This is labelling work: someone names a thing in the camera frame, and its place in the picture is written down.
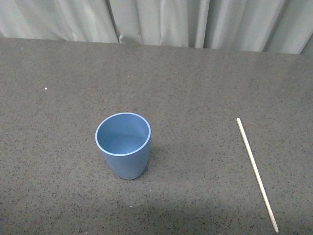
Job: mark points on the blue plastic cup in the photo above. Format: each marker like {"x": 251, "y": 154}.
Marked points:
{"x": 124, "y": 140}

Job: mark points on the white chopstick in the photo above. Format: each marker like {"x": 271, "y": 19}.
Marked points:
{"x": 257, "y": 175}

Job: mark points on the grey-green curtain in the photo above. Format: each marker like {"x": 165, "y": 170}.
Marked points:
{"x": 278, "y": 26}

